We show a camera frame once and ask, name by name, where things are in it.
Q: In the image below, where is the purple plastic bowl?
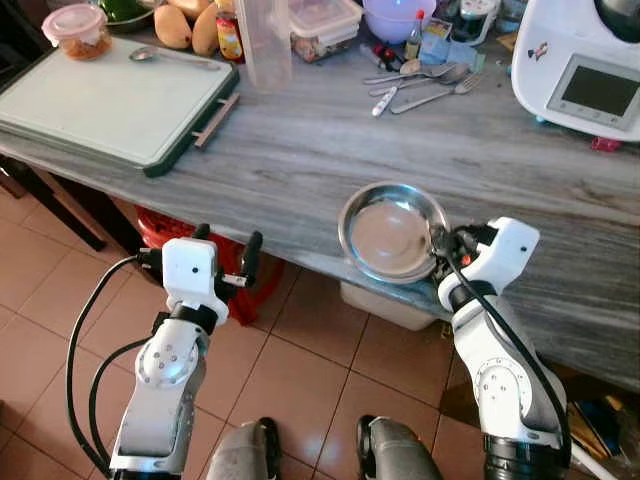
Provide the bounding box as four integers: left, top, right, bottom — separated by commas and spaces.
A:
361, 0, 438, 44

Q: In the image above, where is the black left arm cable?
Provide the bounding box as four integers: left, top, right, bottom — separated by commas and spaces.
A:
66, 255, 166, 476
88, 338, 156, 471

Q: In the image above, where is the clear plastic pitcher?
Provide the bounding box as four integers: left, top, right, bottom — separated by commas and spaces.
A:
233, 0, 295, 94

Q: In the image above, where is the yellow blue packet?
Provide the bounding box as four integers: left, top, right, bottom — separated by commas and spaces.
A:
570, 395, 631, 471

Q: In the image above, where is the wooden dining table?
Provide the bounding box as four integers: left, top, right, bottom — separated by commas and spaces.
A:
0, 30, 640, 391

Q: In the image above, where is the clear lidded food container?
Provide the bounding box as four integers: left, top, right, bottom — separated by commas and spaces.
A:
289, 0, 364, 64

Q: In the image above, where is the grey robot leg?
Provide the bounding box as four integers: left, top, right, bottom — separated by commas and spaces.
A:
205, 418, 283, 480
357, 415, 441, 480

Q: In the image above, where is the red-lidded plastic food tub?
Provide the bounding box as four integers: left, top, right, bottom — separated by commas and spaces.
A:
41, 3, 113, 62

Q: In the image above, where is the small red-capped bottle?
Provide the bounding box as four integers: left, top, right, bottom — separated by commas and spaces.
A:
405, 9, 426, 61

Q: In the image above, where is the steel fork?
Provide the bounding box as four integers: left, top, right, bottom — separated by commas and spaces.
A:
390, 70, 488, 116

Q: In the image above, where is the white plastic box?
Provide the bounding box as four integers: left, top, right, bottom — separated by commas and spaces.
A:
339, 278, 443, 332

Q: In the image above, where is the shallow steel bowl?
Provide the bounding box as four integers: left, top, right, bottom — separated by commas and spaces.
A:
337, 181, 452, 287

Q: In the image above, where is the yellow mango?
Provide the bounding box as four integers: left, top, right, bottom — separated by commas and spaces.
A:
190, 3, 223, 56
153, 5, 193, 51

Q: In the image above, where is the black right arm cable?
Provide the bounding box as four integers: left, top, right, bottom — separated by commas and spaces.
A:
438, 238, 573, 451

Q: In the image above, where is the dark green bowl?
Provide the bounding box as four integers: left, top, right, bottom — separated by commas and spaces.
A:
100, 0, 156, 31

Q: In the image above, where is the grey robot right leg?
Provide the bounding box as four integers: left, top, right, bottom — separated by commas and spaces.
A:
357, 415, 441, 480

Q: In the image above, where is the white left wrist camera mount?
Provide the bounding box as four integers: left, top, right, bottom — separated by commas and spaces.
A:
160, 237, 231, 323

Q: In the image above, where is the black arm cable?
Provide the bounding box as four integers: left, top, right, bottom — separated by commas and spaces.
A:
88, 338, 156, 471
438, 238, 573, 451
66, 255, 166, 476

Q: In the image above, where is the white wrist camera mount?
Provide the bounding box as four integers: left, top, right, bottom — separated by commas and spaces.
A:
455, 217, 542, 301
160, 237, 231, 323

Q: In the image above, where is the white-handled utensil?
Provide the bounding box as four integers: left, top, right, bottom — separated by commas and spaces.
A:
371, 84, 401, 118

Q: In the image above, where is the steel spoon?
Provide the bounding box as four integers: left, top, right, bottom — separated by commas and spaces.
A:
128, 45, 226, 72
368, 64, 471, 98
362, 58, 424, 86

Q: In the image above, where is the white kitchen machine with screen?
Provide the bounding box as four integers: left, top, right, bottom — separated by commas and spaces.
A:
510, 0, 640, 142

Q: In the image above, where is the white green-edged cutting board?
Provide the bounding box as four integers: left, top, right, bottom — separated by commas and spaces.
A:
0, 36, 242, 179

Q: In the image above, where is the grey robot left leg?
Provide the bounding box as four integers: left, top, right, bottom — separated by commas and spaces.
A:
205, 418, 283, 480

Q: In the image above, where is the orange jar with red lid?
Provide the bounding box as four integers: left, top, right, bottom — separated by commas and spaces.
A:
216, 8, 246, 63

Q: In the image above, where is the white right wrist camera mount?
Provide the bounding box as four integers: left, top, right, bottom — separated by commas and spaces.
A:
455, 217, 542, 301

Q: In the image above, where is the red plastic stool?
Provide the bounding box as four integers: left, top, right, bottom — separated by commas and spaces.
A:
134, 204, 287, 327

